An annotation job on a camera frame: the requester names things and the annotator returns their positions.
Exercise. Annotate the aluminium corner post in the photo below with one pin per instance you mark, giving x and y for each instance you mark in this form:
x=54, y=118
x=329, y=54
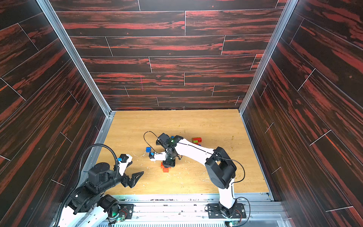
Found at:
x=281, y=25
x=60, y=31

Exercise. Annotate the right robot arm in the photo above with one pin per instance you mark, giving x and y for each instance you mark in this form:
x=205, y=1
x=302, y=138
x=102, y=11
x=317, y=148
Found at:
x=220, y=168

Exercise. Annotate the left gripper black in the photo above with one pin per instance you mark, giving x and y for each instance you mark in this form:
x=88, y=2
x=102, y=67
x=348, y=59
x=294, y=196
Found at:
x=133, y=181

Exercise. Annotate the aluminium front rail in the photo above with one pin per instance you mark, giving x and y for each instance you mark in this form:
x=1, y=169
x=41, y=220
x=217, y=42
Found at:
x=191, y=213

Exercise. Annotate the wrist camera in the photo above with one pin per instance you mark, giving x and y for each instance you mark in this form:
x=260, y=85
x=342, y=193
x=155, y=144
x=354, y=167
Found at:
x=123, y=160
x=157, y=156

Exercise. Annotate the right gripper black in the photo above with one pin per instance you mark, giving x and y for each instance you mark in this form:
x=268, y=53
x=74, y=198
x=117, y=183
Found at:
x=169, y=162

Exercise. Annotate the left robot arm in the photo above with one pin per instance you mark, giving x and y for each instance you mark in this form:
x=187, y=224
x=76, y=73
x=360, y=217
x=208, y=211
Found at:
x=88, y=206

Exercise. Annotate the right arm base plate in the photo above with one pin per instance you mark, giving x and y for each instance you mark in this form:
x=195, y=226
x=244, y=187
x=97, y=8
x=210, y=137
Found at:
x=216, y=210

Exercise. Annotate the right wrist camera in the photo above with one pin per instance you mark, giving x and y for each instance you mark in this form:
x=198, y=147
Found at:
x=157, y=156

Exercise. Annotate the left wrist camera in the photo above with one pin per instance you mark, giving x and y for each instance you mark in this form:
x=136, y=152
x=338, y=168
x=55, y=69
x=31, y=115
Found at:
x=123, y=160

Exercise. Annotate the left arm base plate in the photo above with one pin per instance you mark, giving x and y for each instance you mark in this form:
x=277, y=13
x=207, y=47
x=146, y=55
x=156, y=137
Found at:
x=122, y=212

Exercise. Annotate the right aluminium corner post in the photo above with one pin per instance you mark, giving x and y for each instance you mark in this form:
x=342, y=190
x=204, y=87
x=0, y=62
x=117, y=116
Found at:
x=281, y=25

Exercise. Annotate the left aluminium corner post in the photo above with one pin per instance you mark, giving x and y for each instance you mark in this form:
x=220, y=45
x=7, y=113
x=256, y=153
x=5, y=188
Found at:
x=60, y=31

